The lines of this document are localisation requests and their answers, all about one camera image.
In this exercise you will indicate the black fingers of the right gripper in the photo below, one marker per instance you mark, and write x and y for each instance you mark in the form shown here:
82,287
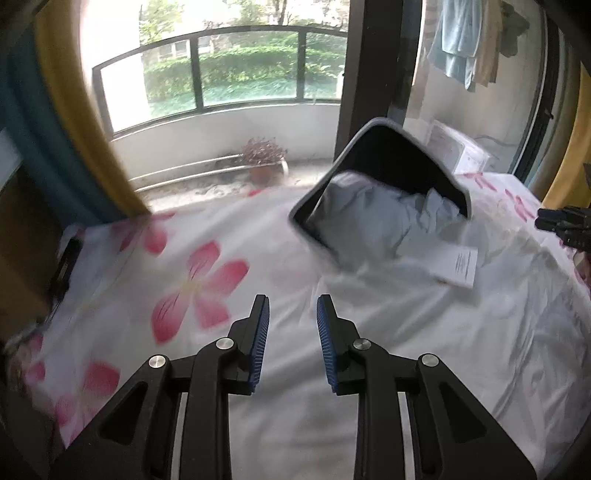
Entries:
571,224

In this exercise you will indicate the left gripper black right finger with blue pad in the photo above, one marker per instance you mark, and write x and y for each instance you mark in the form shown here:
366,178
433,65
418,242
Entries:
453,434

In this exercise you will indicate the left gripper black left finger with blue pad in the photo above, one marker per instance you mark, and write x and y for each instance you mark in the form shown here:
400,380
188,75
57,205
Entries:
173,409

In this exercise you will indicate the white fabric sheet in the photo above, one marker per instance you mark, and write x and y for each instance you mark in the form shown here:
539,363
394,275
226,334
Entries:
519,340

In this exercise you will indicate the hanging blue clothes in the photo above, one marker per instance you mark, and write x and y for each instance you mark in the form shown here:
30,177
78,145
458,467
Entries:
455,47

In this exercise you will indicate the hanging beige clothes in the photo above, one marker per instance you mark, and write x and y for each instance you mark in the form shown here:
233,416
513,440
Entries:
488,50

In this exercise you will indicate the yellow curtain right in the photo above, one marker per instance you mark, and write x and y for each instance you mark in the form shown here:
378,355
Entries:
570,187

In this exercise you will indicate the yellow curtain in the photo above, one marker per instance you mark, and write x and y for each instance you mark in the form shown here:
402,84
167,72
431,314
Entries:
570,187
56,30

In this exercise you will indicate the pink floral bed sheet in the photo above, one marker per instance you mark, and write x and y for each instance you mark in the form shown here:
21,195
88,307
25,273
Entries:
165,285

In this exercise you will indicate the white paper label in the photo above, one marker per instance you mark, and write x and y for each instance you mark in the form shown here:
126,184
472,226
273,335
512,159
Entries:
457,265

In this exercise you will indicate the black remote on bed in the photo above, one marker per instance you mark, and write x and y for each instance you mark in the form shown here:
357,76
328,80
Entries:
60,281

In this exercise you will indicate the grey fabric storage box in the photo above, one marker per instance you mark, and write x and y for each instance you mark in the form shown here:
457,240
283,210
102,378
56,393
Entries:
382,186

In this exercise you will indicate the brown cardboard box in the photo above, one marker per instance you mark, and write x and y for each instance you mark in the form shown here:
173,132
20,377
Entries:
30,235

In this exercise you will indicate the potted dry plant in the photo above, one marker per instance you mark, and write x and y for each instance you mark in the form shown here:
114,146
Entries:
267,161

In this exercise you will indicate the teal curtain left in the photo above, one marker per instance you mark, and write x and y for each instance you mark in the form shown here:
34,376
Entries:
49,156

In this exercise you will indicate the black balcony railing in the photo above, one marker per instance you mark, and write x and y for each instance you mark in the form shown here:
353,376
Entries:
218,69

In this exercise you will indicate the yellow curtain left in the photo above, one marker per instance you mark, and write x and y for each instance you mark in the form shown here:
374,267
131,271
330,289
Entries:
56,30

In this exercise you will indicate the dark door frame post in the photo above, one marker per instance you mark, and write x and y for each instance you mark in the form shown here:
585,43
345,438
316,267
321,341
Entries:
381,54

